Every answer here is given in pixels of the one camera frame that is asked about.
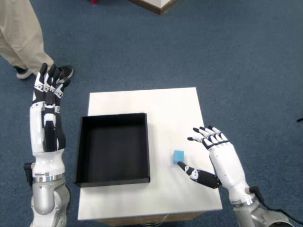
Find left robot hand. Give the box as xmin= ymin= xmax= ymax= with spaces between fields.
xmin=29 ymin=62 xmax=72 ymax=178

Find beige trousers of person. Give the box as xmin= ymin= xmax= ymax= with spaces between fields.
xmin=0 ymin=0 xmax=54 ymax=76

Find black open box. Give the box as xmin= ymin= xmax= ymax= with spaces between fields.
xmin=74 ymin=113 xmax=152 ymax=188

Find black and white sneaker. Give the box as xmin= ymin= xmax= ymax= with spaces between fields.
xmin=14 ymin=66 xmax=34 ymax=80
xmin=55 ymin=65 xmax=73 ymax=84

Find wooden platform with white top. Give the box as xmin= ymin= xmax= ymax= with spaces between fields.
xmin=129 ymin=0 xmax=180 ymax=16

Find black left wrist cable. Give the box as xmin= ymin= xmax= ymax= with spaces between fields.
xmin=23 ymin=162 xmax=34 ymax=187

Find white table with wooden base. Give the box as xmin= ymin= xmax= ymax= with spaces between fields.
xmin=77 ymin=87 xmax=223 ymax=224

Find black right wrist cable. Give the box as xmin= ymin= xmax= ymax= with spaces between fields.
xmin=248 ymin=186 xmax=303 ymax=224

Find blue cube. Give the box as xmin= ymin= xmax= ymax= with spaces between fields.
xmin=173 ymin=149 xmax=186 ymax=166

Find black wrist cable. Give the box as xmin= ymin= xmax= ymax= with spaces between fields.
xmin=248 ymin=186 xmax=303 ymax=224
xmin=23 ymin=162 xmax=34 ymax=187

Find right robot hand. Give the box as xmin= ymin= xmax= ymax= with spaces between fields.
xmin=177 ymin=125 xmax=251 ymax=204

